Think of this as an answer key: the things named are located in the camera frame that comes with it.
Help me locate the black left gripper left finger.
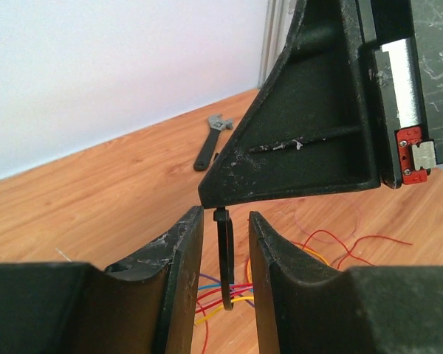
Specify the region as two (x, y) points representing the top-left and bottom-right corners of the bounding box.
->
(0, 206), (204, 353)

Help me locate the red wire tangle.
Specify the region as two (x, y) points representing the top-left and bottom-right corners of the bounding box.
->
(194, 229), (413, 354)

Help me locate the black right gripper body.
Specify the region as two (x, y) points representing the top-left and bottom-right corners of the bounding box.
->
(357, 0), (443, 189)

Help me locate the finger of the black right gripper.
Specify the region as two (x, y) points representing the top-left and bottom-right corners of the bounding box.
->
(198, 1), (380, 209)

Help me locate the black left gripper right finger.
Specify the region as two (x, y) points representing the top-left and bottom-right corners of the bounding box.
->
(249, 212), (443, 353)

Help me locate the black zip tie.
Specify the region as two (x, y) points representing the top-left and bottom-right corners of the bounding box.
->
(213, 207), (235, 311)

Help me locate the adjustable wrench black handle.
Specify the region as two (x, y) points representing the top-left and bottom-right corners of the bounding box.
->
(193, 114), (233, 172)

